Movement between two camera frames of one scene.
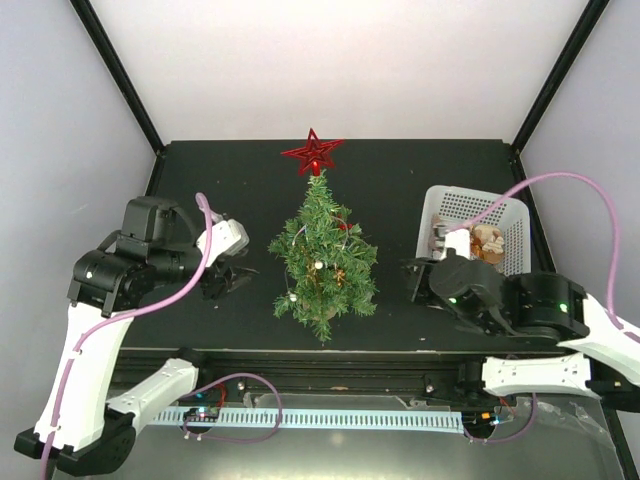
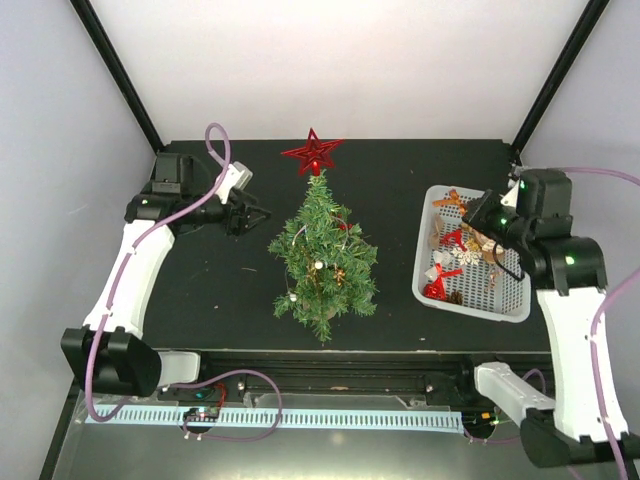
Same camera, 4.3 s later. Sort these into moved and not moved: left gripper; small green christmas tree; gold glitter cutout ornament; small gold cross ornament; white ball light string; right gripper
Moved: right gripper; left gripper
Not moved: small gold cross ornament; white ball light string; gold glitter cutout ornament; small green christmas tree
